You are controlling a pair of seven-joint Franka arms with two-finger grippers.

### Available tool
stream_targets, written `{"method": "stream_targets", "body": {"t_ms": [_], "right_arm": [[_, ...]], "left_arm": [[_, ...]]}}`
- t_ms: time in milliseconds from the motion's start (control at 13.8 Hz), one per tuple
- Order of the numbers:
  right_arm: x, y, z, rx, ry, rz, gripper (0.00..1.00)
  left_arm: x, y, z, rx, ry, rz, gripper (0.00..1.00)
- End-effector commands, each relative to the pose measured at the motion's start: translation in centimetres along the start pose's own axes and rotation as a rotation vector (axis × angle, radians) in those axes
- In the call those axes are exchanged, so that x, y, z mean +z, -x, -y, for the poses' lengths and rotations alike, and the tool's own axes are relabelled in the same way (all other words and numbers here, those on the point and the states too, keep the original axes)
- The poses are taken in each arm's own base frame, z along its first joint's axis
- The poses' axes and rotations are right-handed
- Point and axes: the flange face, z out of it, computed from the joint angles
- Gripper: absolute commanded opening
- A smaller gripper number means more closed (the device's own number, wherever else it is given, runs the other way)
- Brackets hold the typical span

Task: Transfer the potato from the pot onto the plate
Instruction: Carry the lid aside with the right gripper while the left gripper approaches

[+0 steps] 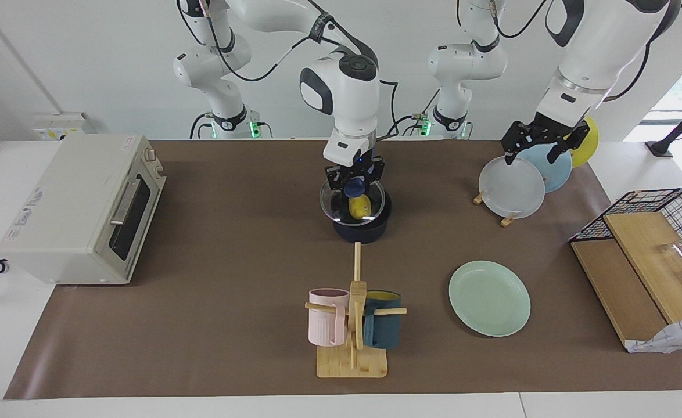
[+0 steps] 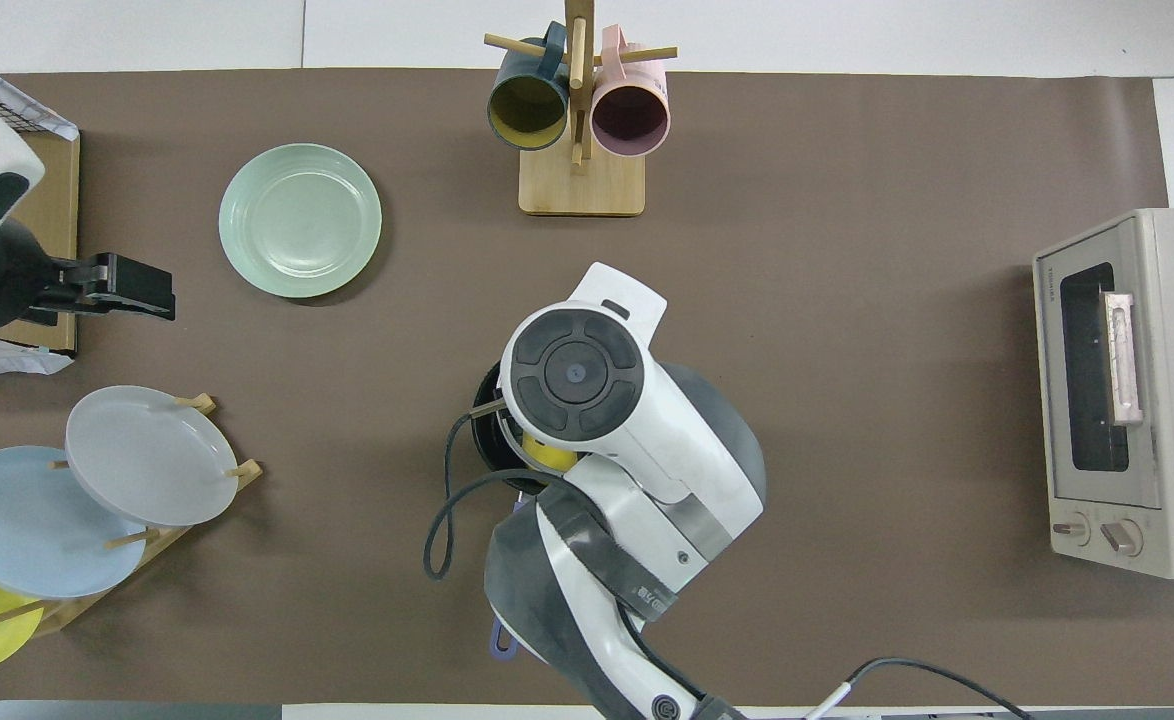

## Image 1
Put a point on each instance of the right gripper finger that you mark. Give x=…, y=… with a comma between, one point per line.
x=335, y=179
x=377, y=171

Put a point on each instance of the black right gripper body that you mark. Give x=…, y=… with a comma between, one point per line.
x=359, y=165

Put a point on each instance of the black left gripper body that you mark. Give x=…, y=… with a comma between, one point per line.
x=553, y=130

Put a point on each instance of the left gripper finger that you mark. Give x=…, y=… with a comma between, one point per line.
x=510, y=142
x=569, y=145

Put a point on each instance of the glass lid blue knob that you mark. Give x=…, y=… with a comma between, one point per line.
x=354, y=187

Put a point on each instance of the yellow lemon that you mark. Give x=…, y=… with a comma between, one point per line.
x=359, y=207

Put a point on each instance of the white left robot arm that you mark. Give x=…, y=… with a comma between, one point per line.
x=596, y=52

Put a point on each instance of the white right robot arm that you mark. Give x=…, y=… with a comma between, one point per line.
x=347, y=93

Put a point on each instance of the yellow plate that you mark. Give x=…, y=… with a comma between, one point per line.
x=589, y=145

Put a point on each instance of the light blue plate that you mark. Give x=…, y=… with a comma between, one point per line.
x=556, y=173

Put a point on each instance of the grey plate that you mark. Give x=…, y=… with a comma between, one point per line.
x=509, y=188

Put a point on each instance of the wooden plate rack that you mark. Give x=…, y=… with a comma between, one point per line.
x=508, y=220

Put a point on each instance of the light green plate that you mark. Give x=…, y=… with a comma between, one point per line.
x=489, y=299

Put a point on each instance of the dark blue saucepan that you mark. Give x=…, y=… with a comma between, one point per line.
x=361, y=233

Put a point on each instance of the black angled stand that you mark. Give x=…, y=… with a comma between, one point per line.
x=660, y=148

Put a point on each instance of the brown table mat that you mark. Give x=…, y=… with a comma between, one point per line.
x=230, y=261

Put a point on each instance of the light wooden board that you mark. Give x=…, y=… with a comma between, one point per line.
x=649, y=255

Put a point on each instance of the dark wooden board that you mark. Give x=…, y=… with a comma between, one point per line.
x=614, y=284

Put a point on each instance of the pink ribbed mug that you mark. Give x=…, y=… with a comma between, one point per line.
x=320, y=325

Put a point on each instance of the dark teal mug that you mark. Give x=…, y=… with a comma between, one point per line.
x=383, y=331

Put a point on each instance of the wooden mug tree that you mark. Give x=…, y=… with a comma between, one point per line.
x=352, y=363

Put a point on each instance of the white patterned plastic bag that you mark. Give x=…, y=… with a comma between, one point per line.
x=672, y=337

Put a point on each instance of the beige toaster oven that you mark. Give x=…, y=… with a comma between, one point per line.
x=68, y=203

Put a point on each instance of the white wall socket box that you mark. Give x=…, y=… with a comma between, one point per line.
x=56, y=132

